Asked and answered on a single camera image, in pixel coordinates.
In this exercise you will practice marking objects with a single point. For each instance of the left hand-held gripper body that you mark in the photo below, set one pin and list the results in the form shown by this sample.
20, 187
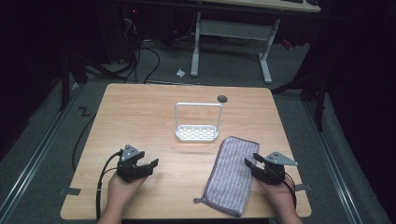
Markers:
128, 169

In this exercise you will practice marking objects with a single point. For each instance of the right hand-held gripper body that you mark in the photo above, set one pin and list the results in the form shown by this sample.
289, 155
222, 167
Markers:
271, 171

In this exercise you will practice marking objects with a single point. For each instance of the purple striped cleaning cloth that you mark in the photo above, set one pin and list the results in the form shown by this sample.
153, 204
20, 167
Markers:
232, 174

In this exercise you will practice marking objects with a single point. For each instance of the person's left hand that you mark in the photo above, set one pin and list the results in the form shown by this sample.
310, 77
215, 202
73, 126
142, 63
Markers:
122, 189

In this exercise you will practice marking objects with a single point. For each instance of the person's right hand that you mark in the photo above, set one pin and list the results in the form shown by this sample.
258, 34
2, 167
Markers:
279, 194

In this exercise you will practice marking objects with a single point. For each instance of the grey tape strip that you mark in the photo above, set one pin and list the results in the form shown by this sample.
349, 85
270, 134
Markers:
303, 187
72, 191

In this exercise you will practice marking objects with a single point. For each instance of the dark round table grommet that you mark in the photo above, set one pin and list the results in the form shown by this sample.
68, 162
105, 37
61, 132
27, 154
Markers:
222, 99

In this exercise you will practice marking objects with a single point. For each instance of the black metal stand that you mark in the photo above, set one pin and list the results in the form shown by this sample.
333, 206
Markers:
64, 77
319, 96

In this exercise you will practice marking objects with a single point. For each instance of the white crumpled paper scrap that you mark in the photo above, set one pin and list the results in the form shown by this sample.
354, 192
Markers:
180, 73

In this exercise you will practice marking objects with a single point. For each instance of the small red object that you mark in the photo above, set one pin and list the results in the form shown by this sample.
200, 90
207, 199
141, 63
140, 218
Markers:
287, 44

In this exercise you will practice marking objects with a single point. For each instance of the white-framed wooden desk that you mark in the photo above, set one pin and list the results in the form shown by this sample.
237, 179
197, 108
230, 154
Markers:
236, 30

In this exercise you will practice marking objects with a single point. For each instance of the grey metal floor rail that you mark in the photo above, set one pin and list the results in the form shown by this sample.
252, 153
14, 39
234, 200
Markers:
334, 165
34, 155

